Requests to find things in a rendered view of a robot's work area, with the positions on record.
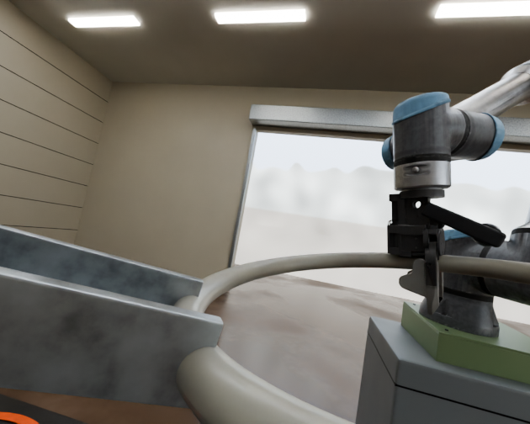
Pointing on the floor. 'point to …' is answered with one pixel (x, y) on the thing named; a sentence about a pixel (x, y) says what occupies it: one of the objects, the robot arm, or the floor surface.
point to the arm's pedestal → (436, 387)
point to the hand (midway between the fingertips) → (437, 304)
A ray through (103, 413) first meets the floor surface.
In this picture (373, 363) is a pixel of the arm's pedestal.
